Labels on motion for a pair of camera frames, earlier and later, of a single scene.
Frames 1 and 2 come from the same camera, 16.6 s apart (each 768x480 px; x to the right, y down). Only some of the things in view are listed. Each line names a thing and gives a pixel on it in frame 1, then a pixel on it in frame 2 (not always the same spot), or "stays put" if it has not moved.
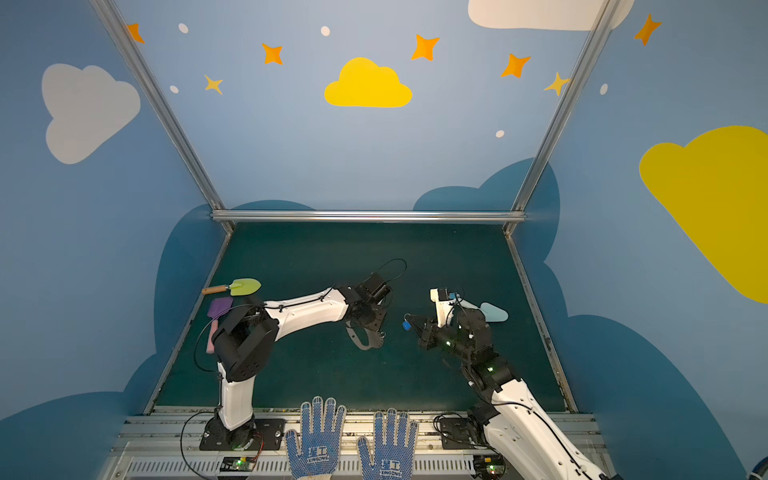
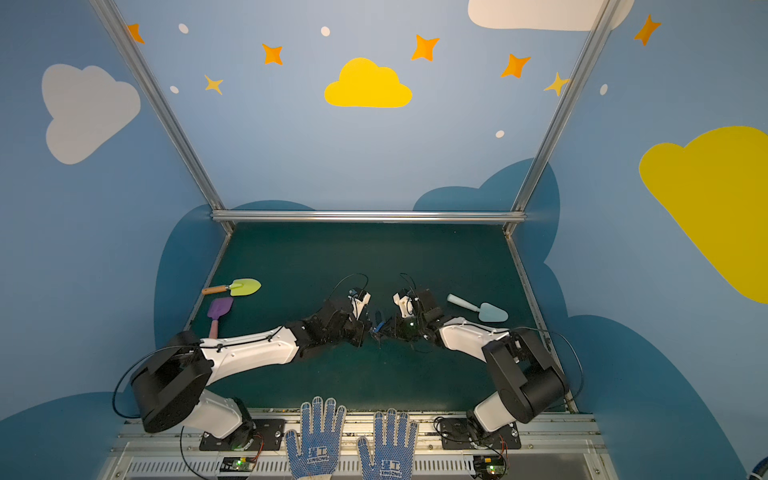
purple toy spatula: [218, 308] stays put
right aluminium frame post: [604, 15] stays put
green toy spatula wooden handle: [238, 287] stays put
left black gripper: [365, 322] to [355, 330]
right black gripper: [433, 327] to [399, 329]
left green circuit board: [237, 463] stays put
